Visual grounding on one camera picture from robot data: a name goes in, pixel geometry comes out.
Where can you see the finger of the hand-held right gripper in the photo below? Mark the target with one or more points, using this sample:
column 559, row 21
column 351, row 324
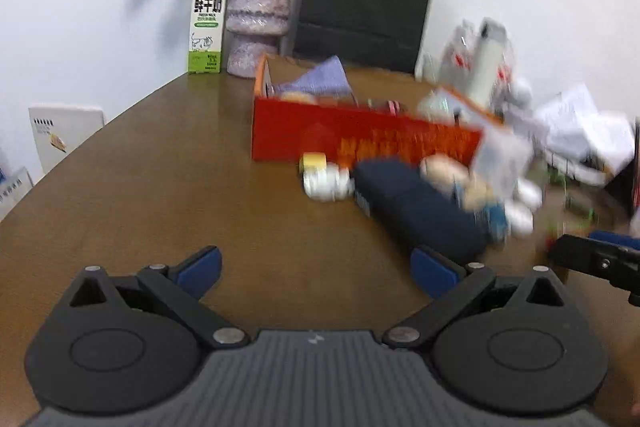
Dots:
column 585, row 257

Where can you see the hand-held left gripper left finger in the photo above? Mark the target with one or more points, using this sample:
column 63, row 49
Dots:
column 200, row 268

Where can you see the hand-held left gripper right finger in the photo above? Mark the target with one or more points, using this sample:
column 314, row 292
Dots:
column 434, row 274

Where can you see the navy blue pouch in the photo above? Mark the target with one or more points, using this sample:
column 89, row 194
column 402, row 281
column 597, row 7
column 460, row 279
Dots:
column 420, row 212

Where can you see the small white bottle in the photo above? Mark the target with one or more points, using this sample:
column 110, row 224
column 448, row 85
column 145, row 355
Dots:
column 327, row 184

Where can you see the red cardboard box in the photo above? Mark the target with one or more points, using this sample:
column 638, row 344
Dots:
column 350, row 134

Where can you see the white round capsule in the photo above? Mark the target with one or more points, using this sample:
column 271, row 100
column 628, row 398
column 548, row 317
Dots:
column 522, row 212

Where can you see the small doll figure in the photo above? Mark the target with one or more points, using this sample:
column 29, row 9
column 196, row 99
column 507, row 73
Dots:
column 470, row 189

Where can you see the clear plastic packet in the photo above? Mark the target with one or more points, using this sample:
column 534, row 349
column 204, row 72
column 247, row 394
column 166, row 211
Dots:
column 502, row 157

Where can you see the white papers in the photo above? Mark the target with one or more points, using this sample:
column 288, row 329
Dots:
column 580, row 122

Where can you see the white round speaker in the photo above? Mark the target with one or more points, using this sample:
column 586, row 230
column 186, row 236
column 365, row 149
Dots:
column 522, row 92

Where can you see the blue white book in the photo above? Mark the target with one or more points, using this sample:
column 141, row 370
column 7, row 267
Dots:
column 14, row 192

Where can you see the red label water bottle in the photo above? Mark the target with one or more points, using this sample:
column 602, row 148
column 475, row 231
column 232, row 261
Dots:
column 457, row 57
column 506, row 69

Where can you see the white thermos bottle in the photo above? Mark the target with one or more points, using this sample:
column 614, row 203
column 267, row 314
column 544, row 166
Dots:
column 487, row 62

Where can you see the purple cloth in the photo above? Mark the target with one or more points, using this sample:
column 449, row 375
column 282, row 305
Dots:
column 322, row 79

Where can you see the white green milk carton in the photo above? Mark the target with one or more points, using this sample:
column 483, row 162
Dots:
column 207, row 24

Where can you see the purple fuzzy vase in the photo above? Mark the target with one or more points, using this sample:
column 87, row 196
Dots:
column 257, row 14

